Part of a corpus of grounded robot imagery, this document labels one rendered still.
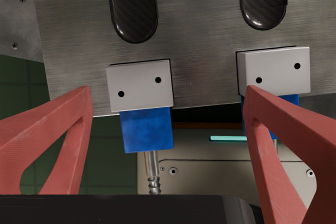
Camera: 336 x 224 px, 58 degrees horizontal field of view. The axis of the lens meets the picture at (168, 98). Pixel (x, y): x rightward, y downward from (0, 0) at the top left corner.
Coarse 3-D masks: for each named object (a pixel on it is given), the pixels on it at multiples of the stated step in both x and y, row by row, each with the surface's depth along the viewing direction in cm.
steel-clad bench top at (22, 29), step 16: (0, 0) 31; (16, 0) 31; (32, 0) 31; (0, 16) 31; (16, 16) 31; (32, 16) 31; (0, 32) 31; (16, 32) 31; (32, 32) 31; (0, 48) 31; (16, 48) 31; (32, 48) 31; (304, 96) 32; (320, 96) 32; (320, 112) 32
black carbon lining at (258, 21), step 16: (112, 0) 25; (128, 0) 26; (144, 0) 26; (240, 0) 25; (256, 0) 26; (272, 0) 26; (112, 16) 25; (128, 16) 26; (144, 16) 26; (256, 16) 26; (272, 16) 26; (128, 32) 26; (144, 32) 26
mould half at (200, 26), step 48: (48, 0) 25; (96, 0) 25; (192, 0) 25; (288, 0) 25; (48, 48) 26; (96, 48) 26; (144, 48) 26; (192, 48) 26; (240, 48) 26; (96, 96) 27; (192, 96) 27; (240, 96) 27
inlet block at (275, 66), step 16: (272, 48) 26; (288, 48) 23; (304, 48) 23; (240, 64) 25; (256, 64) 23; (272, 64) 23; (288, 64) 23; (304, 64) 23; (240, 80) 25; (256, 80) 25; (272, 80) 24; (288, 80) 24; (304, 80) 24; (288, 96) 25
